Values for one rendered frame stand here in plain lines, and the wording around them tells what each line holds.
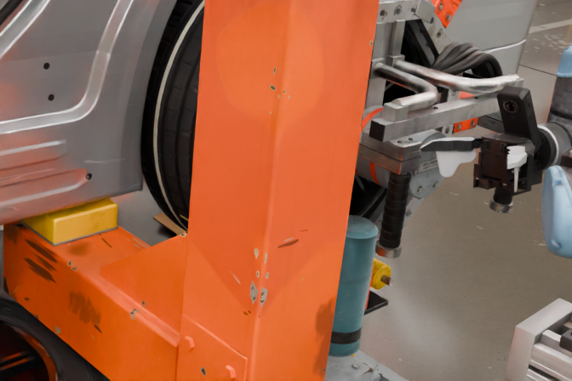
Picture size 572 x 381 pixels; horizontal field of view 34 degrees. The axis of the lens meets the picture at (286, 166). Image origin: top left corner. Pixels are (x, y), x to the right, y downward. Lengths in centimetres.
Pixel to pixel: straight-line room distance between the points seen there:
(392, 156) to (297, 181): 35
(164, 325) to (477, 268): 200
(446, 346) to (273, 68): 181
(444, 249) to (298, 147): 226
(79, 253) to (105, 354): 19
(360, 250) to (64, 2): 66
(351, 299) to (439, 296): 137
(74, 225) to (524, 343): 79
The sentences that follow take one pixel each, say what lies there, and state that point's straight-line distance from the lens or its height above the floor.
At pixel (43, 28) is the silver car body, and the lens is 155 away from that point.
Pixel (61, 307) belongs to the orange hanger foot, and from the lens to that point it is 168.
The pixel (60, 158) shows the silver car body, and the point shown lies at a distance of 161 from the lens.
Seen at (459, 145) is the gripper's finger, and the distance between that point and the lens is 143.
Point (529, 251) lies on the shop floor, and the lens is 353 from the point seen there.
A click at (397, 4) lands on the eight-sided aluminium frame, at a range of 175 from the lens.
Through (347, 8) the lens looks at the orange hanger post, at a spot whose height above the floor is 121.
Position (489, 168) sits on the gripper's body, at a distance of 145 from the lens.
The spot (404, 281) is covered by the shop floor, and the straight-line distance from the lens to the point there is 314.
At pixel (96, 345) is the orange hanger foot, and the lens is 161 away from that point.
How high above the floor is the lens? 145
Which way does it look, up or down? 22 degrees down
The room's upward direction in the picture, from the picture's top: 7 degrees clockwise
